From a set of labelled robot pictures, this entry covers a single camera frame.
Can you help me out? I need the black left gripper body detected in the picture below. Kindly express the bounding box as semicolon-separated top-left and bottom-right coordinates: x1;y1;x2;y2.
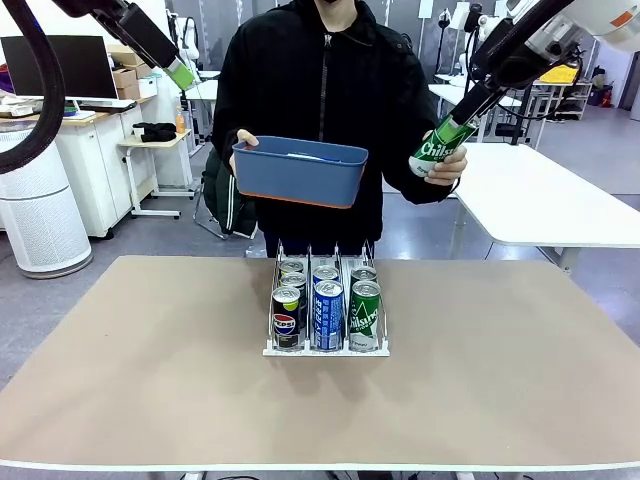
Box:
52;0;135;26

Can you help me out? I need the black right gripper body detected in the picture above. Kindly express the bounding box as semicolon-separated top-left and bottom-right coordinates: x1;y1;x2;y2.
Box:
472;24;566;92

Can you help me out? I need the blue bin with orange base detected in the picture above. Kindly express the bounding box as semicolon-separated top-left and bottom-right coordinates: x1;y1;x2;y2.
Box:
232;135;370;210

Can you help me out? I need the person's right forearm black sleeve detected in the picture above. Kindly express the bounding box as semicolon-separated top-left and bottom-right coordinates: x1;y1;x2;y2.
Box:
212;74;246;171

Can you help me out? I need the person's left forearm black sleeve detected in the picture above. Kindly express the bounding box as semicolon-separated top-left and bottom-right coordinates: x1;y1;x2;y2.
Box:
382;114;454;206

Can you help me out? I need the person's left hand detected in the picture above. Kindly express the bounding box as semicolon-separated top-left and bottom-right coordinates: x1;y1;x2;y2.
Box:
422;130;469;187

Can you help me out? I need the person's right hand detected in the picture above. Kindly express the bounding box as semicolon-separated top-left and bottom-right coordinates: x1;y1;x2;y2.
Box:
229;128;260;175

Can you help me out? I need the brown cardboard box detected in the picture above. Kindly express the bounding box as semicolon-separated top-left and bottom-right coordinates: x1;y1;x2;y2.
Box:
107;44;144;66
114;69;142;101
112;60;153;82

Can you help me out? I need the black tripod pole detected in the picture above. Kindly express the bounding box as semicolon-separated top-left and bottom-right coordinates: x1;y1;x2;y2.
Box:
509;87;539;146

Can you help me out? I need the yellow plastic crate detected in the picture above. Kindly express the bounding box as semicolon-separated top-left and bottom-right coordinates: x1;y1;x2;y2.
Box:
539;64;582;84

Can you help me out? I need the wooden shelf table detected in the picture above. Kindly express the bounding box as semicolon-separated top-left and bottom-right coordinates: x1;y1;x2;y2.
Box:
532;79;594;121

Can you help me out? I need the black computer monitor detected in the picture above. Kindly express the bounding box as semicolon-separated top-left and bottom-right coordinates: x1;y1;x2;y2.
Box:
0;34;120;114

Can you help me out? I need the white background desk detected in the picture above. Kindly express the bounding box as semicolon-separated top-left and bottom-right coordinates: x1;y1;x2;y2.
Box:
185;79;221;144

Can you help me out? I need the black folded cloth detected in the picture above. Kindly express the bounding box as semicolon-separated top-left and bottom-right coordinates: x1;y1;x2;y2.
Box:
132;122;177;144

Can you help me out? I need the small wood-top side table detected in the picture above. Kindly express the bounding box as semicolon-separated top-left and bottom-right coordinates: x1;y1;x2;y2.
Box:
118;128;194;220

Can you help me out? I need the large white table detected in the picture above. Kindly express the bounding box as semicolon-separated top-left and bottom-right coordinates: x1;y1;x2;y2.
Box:
452;142;640;274

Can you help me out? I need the white cabinet desk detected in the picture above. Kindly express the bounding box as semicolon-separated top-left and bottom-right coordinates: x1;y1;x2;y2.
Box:
54;99;156;239

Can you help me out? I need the person in black jacket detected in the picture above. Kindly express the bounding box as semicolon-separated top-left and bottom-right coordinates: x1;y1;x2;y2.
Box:
212;0;454;259

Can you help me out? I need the dark green striped jacket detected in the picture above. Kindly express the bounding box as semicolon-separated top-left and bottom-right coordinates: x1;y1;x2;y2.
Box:
202;147;259;240

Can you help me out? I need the white cylindrical air purifier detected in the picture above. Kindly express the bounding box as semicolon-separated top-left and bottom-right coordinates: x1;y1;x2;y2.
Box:
0;122;94;280

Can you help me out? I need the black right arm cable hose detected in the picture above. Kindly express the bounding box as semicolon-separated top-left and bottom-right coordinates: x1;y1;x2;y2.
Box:
492;0;576;49

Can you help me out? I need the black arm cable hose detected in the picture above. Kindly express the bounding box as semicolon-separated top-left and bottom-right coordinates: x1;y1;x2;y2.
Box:
0;0;66;176
492;0;576;49

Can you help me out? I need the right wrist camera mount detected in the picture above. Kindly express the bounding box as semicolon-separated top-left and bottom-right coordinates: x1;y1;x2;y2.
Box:
464;2;489;31

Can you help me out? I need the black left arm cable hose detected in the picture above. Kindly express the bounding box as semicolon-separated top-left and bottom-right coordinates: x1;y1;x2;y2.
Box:
0;0;66;176

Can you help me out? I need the white wire can dispenser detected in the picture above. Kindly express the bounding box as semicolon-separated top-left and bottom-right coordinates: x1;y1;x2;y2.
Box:
263;238;391;358

